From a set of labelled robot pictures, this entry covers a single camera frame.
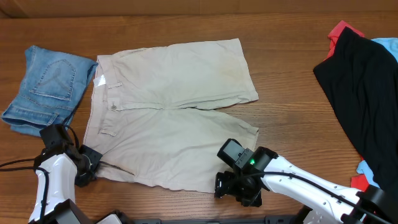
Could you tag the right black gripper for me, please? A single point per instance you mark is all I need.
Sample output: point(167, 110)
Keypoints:
point(226, 186)

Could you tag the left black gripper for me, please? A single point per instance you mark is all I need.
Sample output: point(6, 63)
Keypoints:
point(95, 157)

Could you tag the beige cotton shorts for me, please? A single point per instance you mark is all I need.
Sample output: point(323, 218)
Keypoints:
point(158, 117)

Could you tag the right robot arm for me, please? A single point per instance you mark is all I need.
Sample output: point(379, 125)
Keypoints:
point(323, 201)

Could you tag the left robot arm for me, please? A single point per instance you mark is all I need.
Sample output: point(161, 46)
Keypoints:
point(60, 168)

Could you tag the folded blue denim jeans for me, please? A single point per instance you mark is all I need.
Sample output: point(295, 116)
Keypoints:
point(50, 92)

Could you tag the red garment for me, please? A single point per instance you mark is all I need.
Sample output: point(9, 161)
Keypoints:
point(359, 181)

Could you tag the black garment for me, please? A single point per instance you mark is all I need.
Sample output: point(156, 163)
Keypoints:
point(360, 82)

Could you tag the light blue garment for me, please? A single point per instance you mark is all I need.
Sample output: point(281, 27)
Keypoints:
point(390, 43)

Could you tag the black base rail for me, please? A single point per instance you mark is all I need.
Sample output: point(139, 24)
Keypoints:
point(271, 219)

